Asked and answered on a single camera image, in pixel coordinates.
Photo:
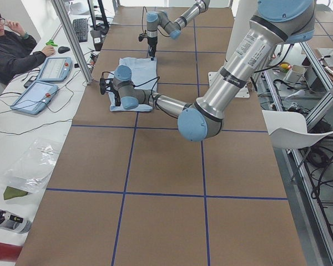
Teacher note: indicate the person in black clothes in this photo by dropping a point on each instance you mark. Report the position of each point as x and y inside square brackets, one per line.
[16, 51]

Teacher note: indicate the green cloth piece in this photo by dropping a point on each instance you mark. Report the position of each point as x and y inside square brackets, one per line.
[11, 192]

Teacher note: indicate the black computer mouse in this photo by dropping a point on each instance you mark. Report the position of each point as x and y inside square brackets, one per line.
[63, 49]

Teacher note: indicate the green plastic tool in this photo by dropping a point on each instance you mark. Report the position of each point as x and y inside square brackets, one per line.
[51, 43]

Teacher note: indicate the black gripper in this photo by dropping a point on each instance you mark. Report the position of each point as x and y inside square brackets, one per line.
[117, 96]
[151, 42]

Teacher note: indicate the blue teach pendant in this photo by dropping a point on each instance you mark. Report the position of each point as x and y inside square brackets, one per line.
[55, 69]
[35, 98]

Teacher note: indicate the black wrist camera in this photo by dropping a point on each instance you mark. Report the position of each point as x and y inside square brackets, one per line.
[142, 36]
[106, 85]

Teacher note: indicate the red object at edge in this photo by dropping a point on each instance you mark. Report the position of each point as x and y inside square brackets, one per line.
[9, 252]

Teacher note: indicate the light blue button shirt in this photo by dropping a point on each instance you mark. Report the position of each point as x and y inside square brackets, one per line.
[135, 80]

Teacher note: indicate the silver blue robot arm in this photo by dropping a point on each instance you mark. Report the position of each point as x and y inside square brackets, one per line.
[172, 28]
[273, 23]

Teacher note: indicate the black keyboard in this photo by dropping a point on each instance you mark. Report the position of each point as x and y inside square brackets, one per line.
[80, 27]

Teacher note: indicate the clear plastic bag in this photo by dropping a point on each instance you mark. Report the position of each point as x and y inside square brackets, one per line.
[32, 170]

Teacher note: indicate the near blue teach pendant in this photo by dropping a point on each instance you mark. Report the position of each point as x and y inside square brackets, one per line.
[35, 98]

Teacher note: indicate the black white device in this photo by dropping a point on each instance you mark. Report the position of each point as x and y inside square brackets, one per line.
[14, 223]

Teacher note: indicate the grey aluminium frame post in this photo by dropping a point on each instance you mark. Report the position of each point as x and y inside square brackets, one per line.
[64, 18]

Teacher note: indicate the far blue teach pendant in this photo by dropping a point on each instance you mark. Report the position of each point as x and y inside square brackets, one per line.
[55, 69]

